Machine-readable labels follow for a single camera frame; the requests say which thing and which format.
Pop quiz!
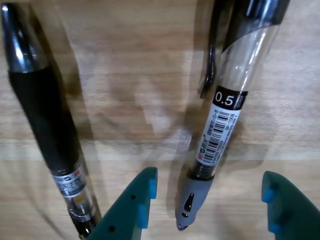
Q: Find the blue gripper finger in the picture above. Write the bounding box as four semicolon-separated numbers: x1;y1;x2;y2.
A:
261;170;320;240
86;166;159;240

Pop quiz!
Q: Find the clear pen with grey grip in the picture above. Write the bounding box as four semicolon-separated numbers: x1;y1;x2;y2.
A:
174;0;292;232

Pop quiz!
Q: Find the black grip pen chrome tip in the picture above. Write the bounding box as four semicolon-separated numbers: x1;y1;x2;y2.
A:
0;2;104;240

